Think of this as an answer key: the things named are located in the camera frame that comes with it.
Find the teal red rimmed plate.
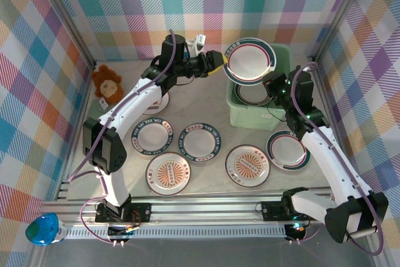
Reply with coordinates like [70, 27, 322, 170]
[266, 129, 312, 171]
[234, 81, 273, 107]
[223, 38, 278, 86]

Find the green plastic bin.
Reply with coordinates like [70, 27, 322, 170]
[225, 43, 293, 131]

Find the white plate with coloured dots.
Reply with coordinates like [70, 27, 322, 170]
[142, 91, 171, 117]

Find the orange sunburst enamel plate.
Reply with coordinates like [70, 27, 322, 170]
[145, 151, 192, 197]
[224, 144, 271, 188]

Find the brown plush lion toy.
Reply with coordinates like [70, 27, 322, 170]
[90, 64, 125, 105]

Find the small black controller board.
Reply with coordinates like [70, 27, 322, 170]
[107, 223, 138, 248]
[284, 221, 309, 245]

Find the blue dome button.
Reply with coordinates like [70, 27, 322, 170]
[24, 212, 68, 247]

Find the aluminium side rail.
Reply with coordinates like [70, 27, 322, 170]
[56, 60, 98, 201]
[311, 56, 357, 186]

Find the aluminium corner post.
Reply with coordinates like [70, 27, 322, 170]
[31, 0, 96, 69]
[314, 0, 374, 58]

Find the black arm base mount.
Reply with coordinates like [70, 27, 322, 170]
[261, 199, 319, 221]
[94, 201, 153, 223]

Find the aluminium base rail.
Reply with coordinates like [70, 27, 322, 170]
[40, 196, 381, 227]

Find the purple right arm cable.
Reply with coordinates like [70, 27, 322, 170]
[289, 62, 385, 256]

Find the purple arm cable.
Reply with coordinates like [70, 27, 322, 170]
[67, 29, 176, 243]
[289, 62, 385, 256]

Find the grey slotted cable duct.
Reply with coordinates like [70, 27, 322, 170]
[64, 224, 290, 240]

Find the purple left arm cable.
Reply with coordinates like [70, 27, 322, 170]
[67, 29, 176, 243]

